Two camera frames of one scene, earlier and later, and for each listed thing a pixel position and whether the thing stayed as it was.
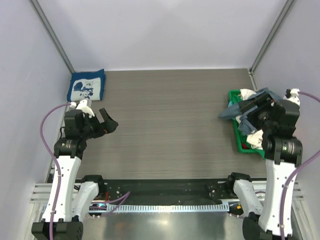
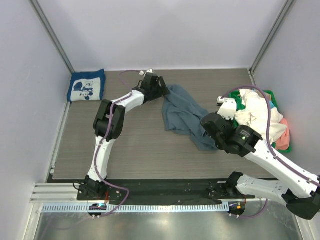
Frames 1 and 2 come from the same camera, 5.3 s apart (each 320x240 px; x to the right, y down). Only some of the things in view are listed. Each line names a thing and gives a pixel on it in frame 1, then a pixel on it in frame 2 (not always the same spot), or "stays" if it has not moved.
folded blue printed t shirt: (84, 85) stays
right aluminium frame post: (270, 37) stays
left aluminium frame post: (38, 8) stays
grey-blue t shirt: (235, 110) to (182, 115)
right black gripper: (263, 101) to (230, 121)
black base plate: (135, 191) stays
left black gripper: (108, 126) to (161, 91)
